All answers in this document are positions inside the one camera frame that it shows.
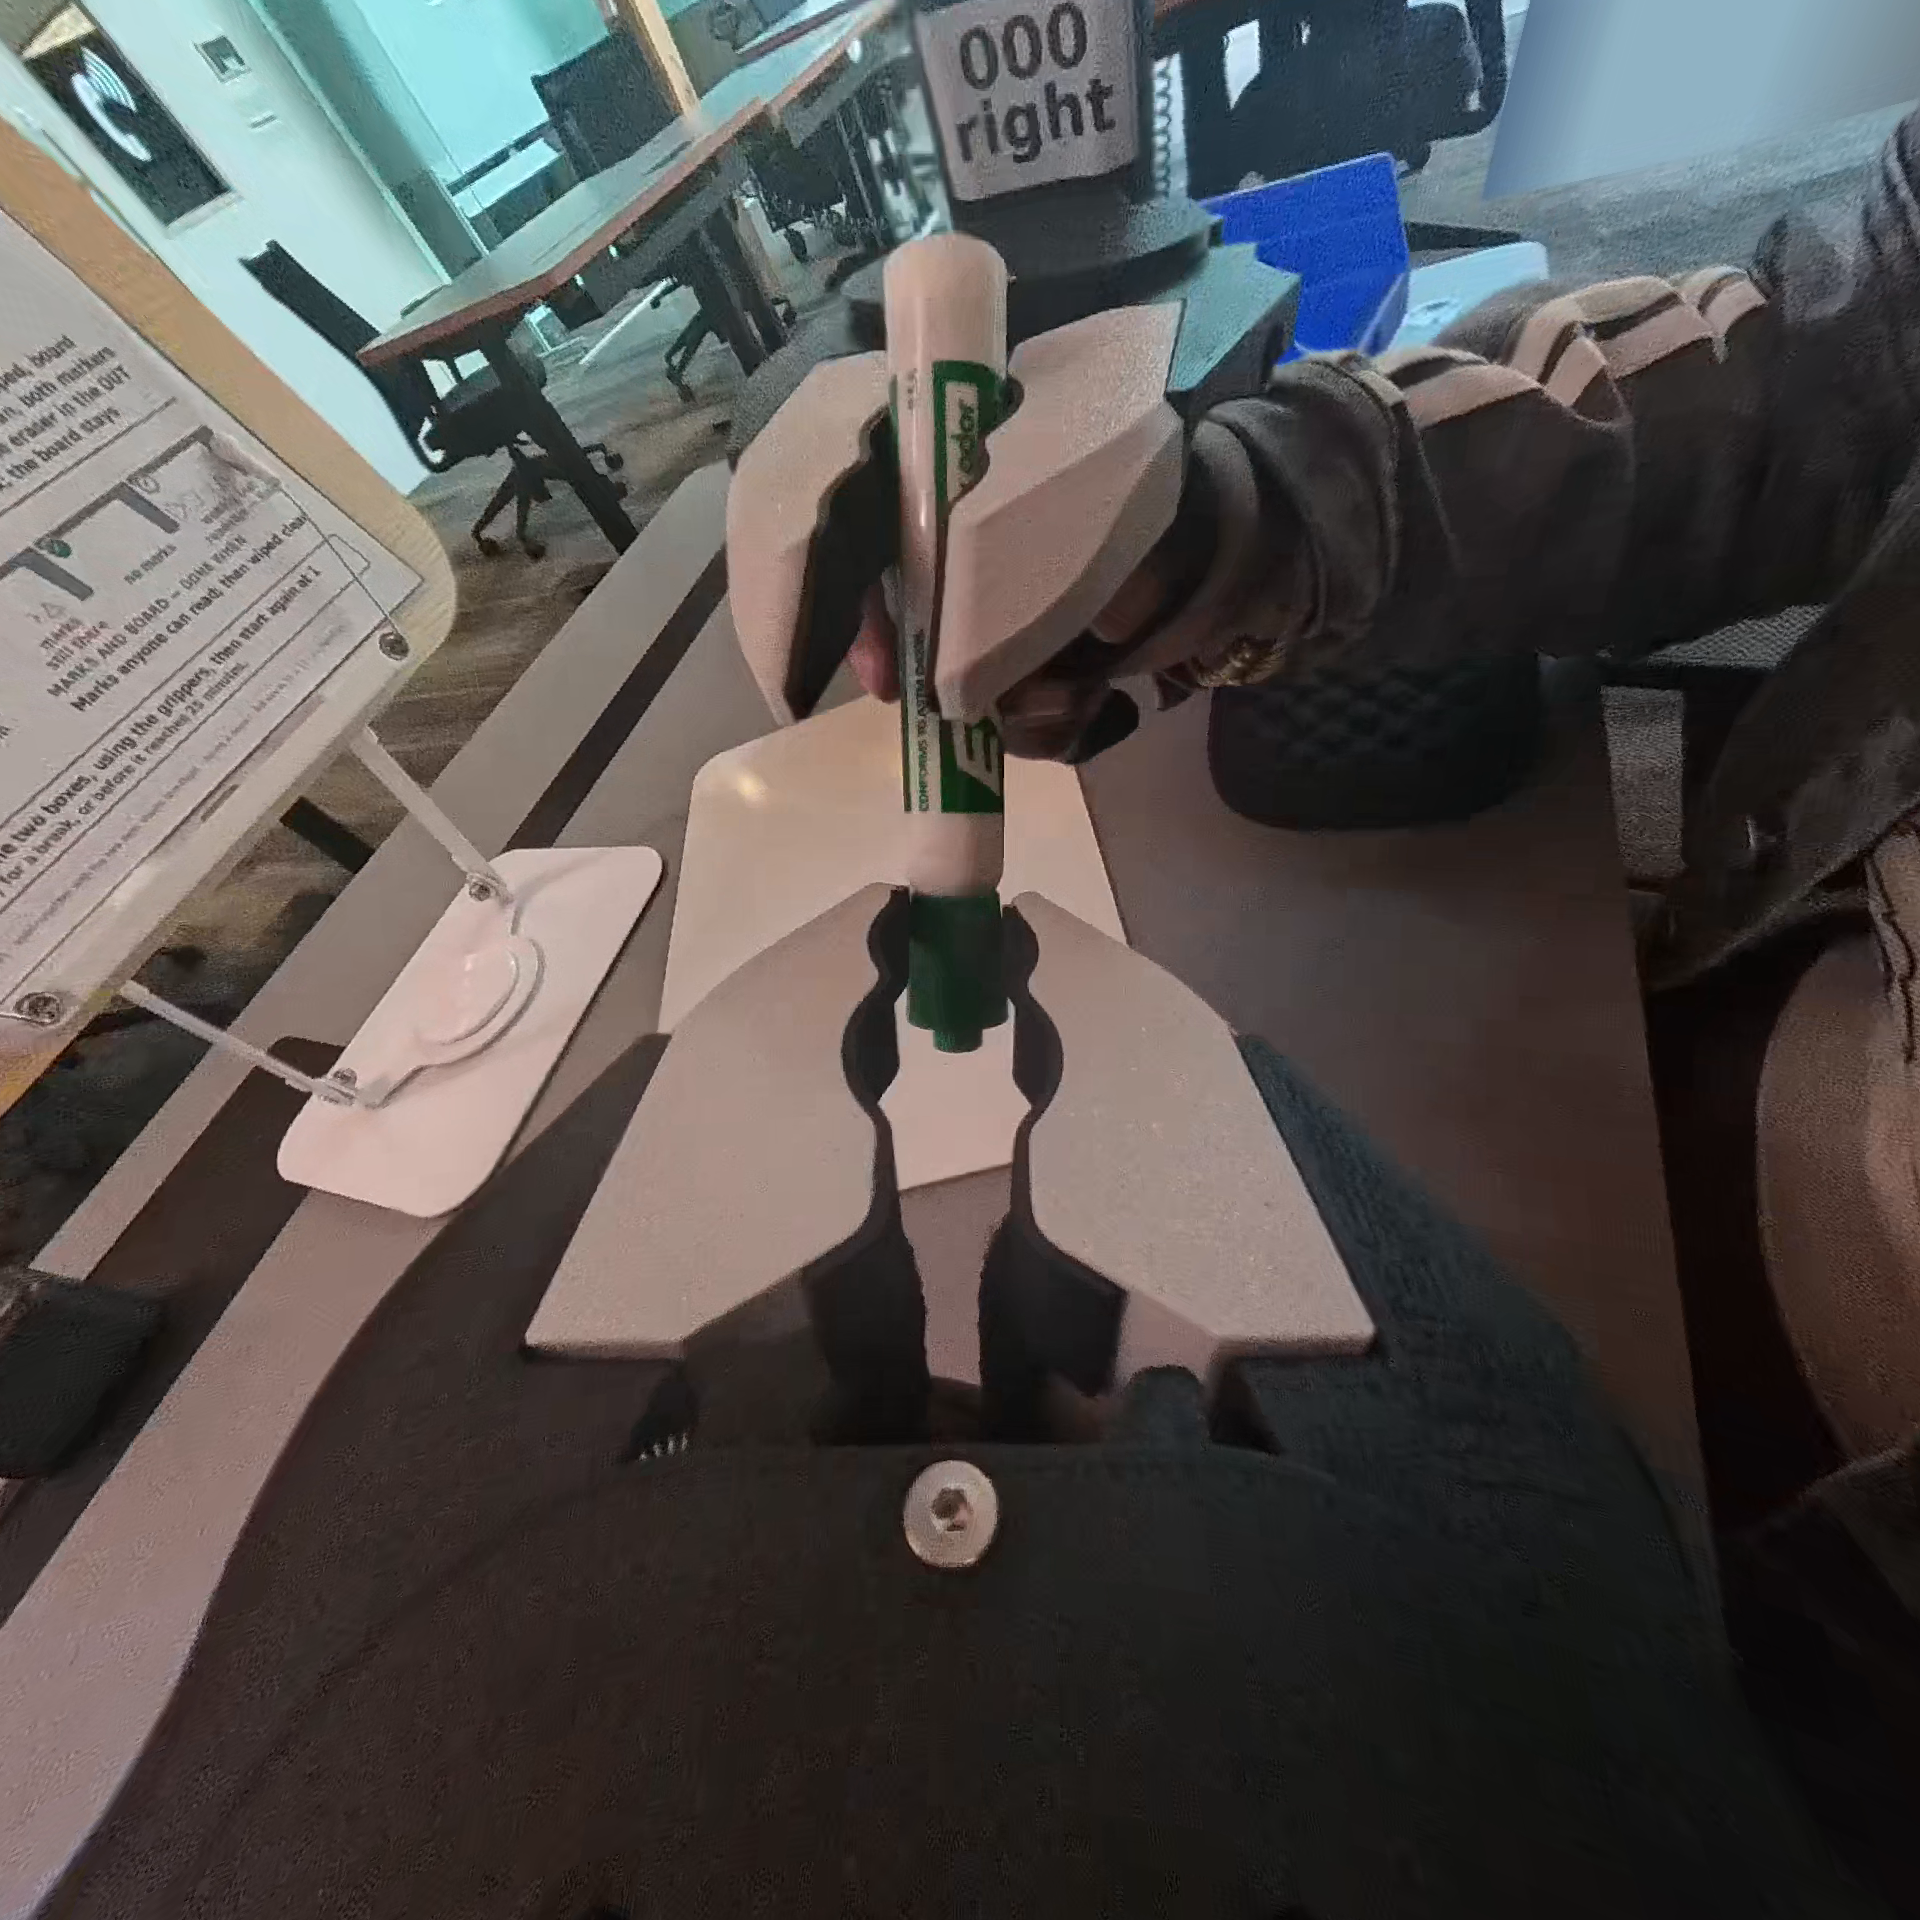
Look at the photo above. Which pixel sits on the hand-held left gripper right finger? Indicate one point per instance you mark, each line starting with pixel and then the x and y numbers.
pixel 1186 1186

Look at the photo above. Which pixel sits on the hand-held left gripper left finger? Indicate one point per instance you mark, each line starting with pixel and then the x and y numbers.
pixel 720 1186

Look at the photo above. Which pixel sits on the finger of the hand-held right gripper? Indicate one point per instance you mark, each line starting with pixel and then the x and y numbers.
pixel 805 527
pixel 1065 480

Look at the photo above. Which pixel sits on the green whiteboard marker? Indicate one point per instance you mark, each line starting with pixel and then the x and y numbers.
pixel 950 331

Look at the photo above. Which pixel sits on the green marker cap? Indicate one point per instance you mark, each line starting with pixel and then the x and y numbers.
pixel 957 977

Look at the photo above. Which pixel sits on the white whiteboard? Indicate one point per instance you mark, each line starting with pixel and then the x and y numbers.
pixel 797 841

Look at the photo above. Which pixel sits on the blue plastic bin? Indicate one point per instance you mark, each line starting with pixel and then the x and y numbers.
pixel 1322 241

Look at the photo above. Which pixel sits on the person's right forearm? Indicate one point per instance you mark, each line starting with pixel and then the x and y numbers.
pixel 1592 451

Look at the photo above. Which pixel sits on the person's right hand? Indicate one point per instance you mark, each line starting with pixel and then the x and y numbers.
pixel 1186 616

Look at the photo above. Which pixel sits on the black office chair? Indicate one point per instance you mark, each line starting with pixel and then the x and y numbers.
pixel 450 406

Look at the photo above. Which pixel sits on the wooden office desk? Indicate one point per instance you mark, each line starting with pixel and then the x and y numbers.
pixel 601 211

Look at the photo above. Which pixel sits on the black knobbly rounded object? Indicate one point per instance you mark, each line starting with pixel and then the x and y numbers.
pixel 1382 736

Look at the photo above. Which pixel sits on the white table sign stand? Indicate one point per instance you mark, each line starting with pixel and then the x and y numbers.
pixel 182 601

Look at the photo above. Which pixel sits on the black boxy object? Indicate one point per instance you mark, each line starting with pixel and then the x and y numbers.
pixel 59 1366

